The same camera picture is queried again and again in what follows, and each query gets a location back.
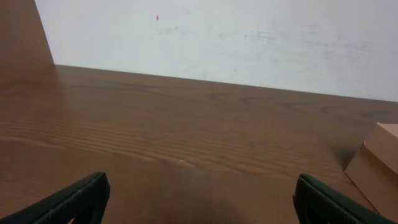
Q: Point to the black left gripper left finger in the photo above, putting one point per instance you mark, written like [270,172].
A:
[84,201]

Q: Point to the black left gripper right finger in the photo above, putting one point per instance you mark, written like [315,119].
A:
[316,202]

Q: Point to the cardboard box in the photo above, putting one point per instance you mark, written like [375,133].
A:
[373,169]

